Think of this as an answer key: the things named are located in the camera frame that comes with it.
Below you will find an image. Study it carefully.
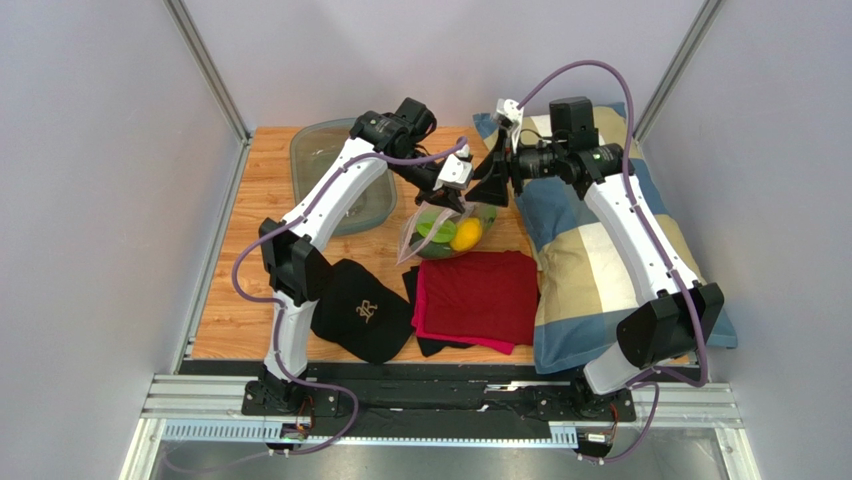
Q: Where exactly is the green watermelon toy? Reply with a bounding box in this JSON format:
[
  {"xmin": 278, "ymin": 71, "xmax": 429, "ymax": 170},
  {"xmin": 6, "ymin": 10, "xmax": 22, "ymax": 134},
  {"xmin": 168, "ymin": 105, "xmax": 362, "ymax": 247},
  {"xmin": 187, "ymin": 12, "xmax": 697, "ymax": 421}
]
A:
[{"xmin": 478, "ymin": 204, "xmax": 498, "ymax": 232}]

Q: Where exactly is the green star fruit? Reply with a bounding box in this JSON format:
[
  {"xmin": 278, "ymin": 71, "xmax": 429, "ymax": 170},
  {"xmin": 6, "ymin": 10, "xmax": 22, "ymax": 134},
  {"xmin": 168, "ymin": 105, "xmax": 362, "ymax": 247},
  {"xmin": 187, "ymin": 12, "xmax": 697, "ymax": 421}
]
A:
[{"xmin": 415, "ymin": 210, "xmax": 456, "ymax": 244}]

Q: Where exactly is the clear zip top bag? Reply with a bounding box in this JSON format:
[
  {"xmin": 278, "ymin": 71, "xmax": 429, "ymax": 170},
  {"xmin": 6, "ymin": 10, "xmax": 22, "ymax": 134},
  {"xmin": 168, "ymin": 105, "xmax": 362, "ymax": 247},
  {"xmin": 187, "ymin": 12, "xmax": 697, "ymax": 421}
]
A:
[{"xmin": 396, "ymin": 202, "xmax": 498, "ymax": 265}]

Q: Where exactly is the yellow lemon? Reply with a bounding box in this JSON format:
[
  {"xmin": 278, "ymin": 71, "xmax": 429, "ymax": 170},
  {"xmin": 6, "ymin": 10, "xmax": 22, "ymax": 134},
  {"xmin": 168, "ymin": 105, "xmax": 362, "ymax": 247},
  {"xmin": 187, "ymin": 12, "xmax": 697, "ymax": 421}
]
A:
[{"xmin": 449, "ymin": 217, "xmax": 484, "ymax": 252}]

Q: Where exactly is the dark green avocado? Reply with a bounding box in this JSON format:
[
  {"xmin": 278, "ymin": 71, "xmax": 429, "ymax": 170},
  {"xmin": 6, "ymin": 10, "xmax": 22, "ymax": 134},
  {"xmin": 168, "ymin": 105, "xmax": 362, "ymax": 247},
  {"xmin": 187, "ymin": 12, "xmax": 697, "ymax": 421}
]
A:
[{"xmin": 416, "ymin": 242, "xmax": 456, "ymax": 260}]

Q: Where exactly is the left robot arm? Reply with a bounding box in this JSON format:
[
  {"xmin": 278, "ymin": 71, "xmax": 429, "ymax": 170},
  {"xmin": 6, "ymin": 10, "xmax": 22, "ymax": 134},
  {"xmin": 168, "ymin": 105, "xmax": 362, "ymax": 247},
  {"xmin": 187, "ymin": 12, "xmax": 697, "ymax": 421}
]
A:
[{"xmin": 246, "ymin": 98, "xmax": 469, "ymax": 413}]

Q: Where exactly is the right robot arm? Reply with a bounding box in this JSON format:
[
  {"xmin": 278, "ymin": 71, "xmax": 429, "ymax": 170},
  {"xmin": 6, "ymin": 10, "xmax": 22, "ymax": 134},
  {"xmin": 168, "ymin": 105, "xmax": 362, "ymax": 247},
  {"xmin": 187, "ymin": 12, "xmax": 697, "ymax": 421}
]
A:
[{"xmin": 467, "ymin": 97, "xmax": 724, "ymax": 418}]

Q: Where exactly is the grey plastic food tray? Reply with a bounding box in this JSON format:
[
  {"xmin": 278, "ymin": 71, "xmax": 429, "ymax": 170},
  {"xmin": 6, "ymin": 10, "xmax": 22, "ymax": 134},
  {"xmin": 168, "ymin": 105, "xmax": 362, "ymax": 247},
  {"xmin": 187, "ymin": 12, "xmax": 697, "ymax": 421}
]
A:
[{"xmin": 289, "ymin": 118, "xmax": 397, "ymax": 237}]

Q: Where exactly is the dark red folded cloth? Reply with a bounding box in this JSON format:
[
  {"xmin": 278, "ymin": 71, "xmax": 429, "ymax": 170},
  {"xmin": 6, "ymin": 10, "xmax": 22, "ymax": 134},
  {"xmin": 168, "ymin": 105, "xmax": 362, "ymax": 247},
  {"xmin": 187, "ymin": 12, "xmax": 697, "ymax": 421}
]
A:
[{"xmin": 417, "ymin": 251, "xmax": 538, "ymax": 354}]

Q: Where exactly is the plaid pillow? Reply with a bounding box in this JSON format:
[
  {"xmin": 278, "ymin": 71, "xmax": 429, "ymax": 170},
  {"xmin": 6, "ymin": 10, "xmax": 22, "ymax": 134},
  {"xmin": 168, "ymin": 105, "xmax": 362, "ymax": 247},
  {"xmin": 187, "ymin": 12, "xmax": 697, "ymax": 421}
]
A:
[{"xmin": 514, "ymin": 103, "xmax": 738, "ymax": 375}]

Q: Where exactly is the pink folded cloth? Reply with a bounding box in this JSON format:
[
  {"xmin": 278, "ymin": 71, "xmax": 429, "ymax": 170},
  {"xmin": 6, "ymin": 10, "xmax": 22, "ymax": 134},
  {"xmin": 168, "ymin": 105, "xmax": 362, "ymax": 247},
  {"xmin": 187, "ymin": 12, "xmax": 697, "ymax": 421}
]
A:
[{"xmin": 411, "ymin": 274, "xmax": 515, "ymax": 355}]

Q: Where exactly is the black baseball cap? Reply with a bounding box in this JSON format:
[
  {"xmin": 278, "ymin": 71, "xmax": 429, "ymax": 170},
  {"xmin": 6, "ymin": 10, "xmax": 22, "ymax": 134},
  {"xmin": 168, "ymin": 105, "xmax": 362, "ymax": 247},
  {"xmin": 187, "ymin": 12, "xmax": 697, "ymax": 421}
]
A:
[{"xmin": 311, "ymin": 259, "xmax": 413, "ymax": 365}]

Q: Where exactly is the black folded cloth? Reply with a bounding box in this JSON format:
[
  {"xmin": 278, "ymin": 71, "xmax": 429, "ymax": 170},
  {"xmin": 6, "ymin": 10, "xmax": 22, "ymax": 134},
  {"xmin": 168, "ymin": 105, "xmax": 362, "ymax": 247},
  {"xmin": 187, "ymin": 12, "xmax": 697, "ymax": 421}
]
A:
[{"xmin": 402, "ymin": 266, "xmax": 472, "ymax": 357}]

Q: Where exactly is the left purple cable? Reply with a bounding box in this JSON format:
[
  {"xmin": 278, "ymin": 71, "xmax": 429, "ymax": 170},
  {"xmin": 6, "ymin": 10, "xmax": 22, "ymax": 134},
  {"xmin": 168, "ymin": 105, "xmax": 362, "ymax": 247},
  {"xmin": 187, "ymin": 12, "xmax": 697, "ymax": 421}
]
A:
[{"xmin": 231, "ymin": 136, "xmax": 470, "ymax": 461}]

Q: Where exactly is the purple cable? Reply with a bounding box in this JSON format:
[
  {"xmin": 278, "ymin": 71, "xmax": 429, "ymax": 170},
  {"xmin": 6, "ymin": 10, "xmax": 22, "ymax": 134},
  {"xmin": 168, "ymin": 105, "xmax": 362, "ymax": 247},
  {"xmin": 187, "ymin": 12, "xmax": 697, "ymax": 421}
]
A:
[
  {"xmin": 231, "ymin": 136, "xmax": 470, "ymax": 461},
  {"xmin": 515, "ymin": 60, "xmax": 710, "ymax": 465}
]

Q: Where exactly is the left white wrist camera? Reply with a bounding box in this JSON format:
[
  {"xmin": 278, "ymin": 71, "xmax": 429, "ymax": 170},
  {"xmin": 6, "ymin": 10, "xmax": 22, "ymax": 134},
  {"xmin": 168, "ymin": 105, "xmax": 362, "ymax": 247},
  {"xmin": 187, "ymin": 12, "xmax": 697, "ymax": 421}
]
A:
[{"xmin": 434, "ymin": 154, "xmax": 474, "ymax": 191}]

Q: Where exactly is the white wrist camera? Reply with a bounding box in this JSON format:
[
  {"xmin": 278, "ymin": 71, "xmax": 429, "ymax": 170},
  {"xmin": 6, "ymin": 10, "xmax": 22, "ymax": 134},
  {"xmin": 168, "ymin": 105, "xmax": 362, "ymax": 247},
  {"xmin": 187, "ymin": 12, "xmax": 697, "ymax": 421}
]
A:
[
  {"xmin": 492, "ymin": 98, "xmax": 524, "ymax": 153},
  {"xmin": 434, "ymin": 154, "xmax": 474, "ymax": 191}
]

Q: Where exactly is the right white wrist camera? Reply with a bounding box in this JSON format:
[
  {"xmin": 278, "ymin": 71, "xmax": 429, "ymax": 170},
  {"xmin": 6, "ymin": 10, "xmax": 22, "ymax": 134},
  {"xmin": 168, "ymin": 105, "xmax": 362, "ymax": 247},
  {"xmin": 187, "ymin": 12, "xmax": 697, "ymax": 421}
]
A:
[{"xmin": 492, "ymin": 98, "xmax": 524, "ymax": 153}]

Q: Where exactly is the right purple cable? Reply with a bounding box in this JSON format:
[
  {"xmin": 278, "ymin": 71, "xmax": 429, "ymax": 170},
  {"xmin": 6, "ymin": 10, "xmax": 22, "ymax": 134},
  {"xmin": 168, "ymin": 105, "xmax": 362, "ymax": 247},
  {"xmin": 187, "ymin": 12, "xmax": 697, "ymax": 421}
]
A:
[{"xmin": 515, "ymin": 60, "xmax": 710, "ymax": 465}]

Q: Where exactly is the right aluminium frame post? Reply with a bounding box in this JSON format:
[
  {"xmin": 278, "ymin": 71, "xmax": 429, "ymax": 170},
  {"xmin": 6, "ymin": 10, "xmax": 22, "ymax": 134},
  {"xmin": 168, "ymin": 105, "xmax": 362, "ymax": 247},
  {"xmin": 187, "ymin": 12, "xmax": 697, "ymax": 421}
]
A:
[{"xmin": 634, "ymin": 0, "xmax": 726, "ymax": 143}]

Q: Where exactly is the aluminium frame post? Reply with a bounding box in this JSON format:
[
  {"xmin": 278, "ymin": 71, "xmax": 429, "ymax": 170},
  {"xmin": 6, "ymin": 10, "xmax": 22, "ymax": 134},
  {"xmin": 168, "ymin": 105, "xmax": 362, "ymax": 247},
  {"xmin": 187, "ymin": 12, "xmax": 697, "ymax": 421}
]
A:
[
  {"xmin": 163, "ymin": 0, "xmax": 253, "ymax": 144},
  {"xmin": 634, "ymin": 0, "xmax": 726, "ymax": 143}
]

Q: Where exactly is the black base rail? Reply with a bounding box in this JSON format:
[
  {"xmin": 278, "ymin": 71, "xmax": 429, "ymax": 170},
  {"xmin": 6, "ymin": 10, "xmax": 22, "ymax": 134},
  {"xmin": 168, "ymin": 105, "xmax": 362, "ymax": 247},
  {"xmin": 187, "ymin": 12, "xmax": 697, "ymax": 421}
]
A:
[{"xmin": 177, "ymin": 360, "xmax": 675, "ymax": 441}]

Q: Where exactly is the left aluminium frame post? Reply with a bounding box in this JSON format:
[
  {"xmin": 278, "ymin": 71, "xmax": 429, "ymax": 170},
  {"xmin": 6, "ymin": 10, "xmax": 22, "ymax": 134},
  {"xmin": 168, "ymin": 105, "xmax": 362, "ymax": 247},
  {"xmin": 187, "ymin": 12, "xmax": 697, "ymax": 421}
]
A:
[{"xmin": 163, "ymin": 0, "xmax": 253, "ymax": 144}]

